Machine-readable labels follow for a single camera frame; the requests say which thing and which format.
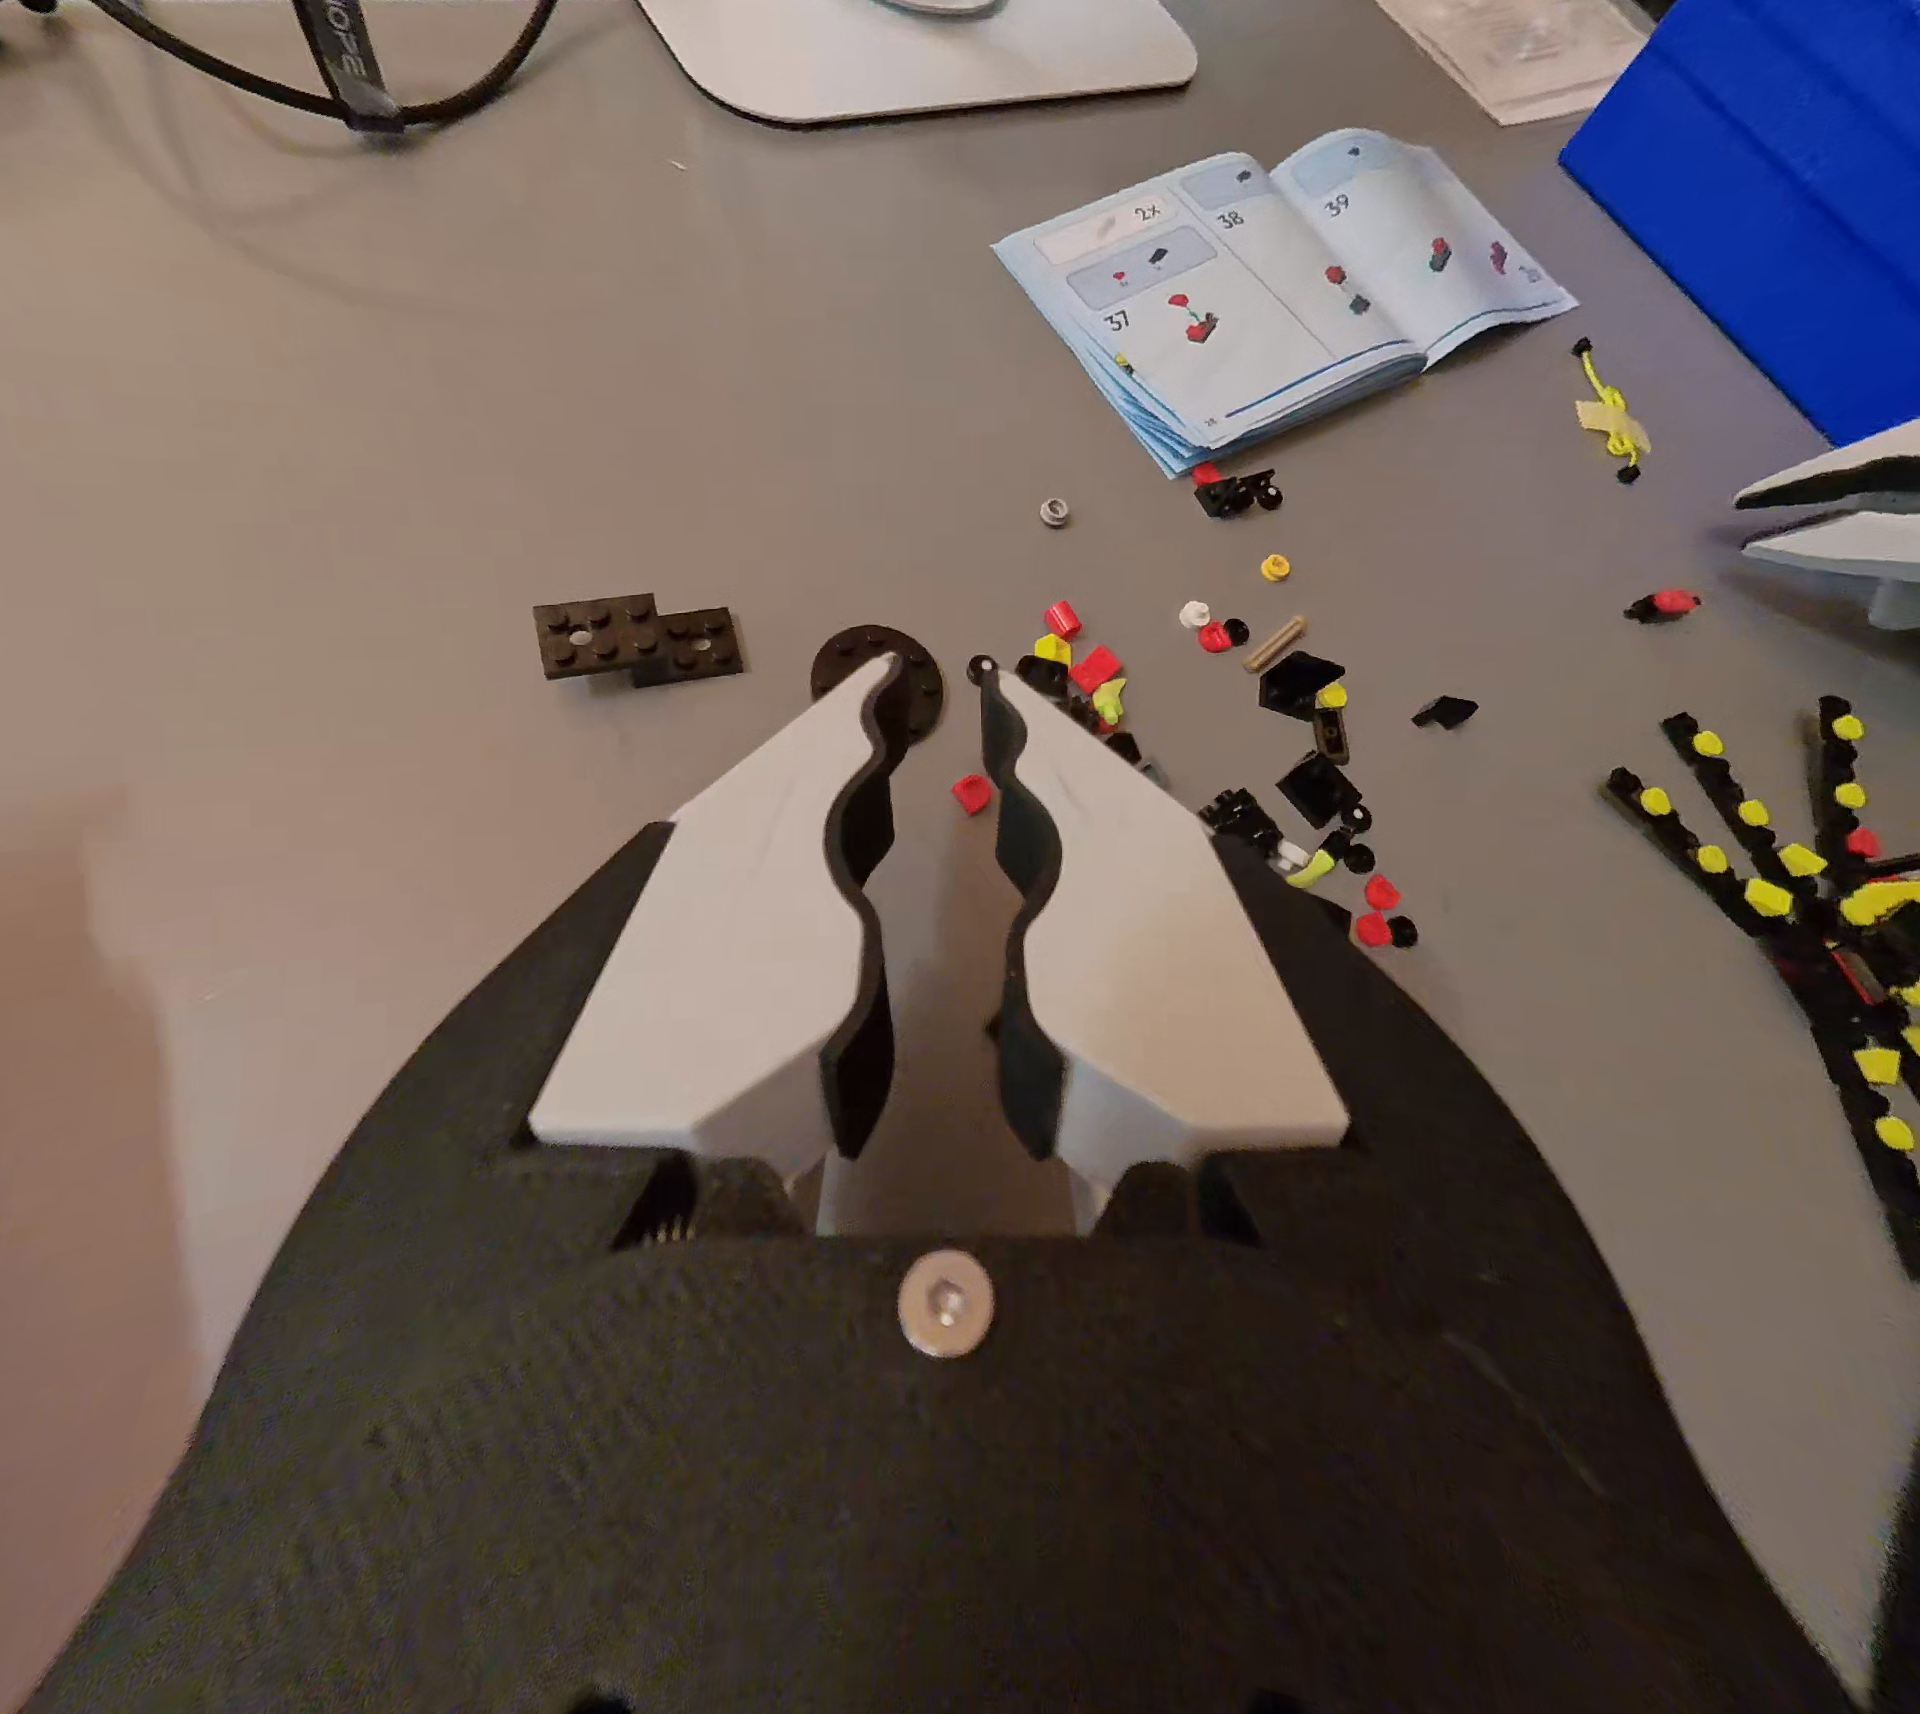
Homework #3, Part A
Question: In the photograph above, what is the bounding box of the black yellow lego spider model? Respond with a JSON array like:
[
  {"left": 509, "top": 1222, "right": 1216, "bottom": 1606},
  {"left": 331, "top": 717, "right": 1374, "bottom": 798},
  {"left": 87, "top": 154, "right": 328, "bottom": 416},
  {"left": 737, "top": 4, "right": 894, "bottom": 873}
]
[{"left": 1605, "top": 694, "right": 1920, "bottom": 1281}]

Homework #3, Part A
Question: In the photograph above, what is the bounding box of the black lego plate assembly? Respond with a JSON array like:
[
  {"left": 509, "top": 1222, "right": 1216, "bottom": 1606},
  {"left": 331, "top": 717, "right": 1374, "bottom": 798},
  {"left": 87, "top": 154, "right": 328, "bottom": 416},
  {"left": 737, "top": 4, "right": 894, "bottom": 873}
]
[{"left": 536, "top": 597, "right": 747, "bottom": 694}]

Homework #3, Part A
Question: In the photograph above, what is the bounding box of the blue plastic bin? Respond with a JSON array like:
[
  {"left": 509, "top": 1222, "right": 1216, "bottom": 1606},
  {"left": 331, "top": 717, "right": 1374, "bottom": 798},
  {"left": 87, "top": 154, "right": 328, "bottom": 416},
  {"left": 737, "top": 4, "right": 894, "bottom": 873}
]
[{"left": 1556, "top": 0, "right": 1920, "bottom": 449}]

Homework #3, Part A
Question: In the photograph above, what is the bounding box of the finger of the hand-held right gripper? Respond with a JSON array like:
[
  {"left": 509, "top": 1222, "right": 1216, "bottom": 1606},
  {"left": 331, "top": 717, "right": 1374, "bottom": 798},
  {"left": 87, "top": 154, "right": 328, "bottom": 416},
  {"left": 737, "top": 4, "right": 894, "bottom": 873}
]
[
  {"left": 1736, "top": 420, "right": 1920, "bottom": 514},
  {"left": 1741, "top": 498, "right": 1920, "bottom": 630}
]

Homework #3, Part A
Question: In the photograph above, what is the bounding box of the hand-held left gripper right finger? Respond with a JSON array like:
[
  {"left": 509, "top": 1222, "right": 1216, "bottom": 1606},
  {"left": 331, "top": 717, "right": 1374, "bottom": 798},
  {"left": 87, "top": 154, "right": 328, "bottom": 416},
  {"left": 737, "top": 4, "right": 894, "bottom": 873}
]
[{"left": 971, "top": 663, "right": 1353, "bottom": 1168}]

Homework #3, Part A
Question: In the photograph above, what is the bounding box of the black round lego disc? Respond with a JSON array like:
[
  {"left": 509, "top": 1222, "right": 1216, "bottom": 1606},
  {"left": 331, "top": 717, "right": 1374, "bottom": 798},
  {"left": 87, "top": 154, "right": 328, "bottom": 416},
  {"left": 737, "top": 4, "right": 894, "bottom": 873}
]
[{"left": 811, "top": 623, "right": 950, "bottom": 750}]

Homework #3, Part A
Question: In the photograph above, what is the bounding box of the pile of loose lego pieces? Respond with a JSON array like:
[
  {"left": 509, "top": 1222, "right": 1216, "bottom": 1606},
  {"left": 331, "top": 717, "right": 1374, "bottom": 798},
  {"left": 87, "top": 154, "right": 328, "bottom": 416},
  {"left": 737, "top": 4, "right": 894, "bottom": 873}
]
[{"left": 1018, "top": 597, "right": 1480, "bottom": 955}]

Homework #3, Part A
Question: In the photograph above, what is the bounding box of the yellow cord with tape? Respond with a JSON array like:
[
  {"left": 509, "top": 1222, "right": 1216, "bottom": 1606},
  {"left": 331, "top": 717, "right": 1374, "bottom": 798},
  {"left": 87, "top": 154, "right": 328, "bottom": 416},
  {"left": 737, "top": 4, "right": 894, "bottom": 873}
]
[{"left": 1571, "top": 336, "right": 1651, "bottom": 485}]

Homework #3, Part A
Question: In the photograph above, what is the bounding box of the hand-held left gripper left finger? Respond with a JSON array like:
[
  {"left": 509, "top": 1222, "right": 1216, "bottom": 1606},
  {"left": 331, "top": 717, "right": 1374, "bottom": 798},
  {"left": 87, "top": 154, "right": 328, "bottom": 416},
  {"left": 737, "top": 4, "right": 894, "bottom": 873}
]
[{"left": 526, "top": 659, "right": 903, "bottom": 1168}]

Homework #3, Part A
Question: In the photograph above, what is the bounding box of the lego instruction booklet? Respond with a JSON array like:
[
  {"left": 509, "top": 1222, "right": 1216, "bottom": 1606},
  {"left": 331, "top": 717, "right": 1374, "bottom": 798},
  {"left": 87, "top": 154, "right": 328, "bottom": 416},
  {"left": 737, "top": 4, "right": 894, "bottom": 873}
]
[{"left": 988, "top": 129, "right": 1579, "bottom": 482}]

